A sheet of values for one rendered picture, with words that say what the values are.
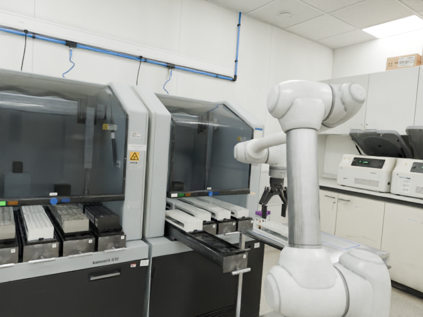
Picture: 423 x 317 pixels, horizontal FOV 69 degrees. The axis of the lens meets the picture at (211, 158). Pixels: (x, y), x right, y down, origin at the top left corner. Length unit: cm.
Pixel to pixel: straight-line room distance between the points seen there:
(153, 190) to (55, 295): 66
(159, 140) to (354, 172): 247
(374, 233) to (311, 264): 266
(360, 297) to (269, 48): 319
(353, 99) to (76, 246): 130
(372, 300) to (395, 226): 244
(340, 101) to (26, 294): 146
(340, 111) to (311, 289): 57
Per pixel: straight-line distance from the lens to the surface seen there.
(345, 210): 375
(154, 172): 173
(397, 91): 387
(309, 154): 103
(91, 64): 280
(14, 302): 164
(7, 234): 162
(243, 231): 175
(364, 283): 108
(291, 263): 99
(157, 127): 172
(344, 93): 111
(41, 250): 157
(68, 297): 168
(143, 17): 305
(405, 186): 345
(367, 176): 360
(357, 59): 460
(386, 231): 357
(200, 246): 153
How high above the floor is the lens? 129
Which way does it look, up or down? 3 degrees down
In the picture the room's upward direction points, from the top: 4 degrees clockwise
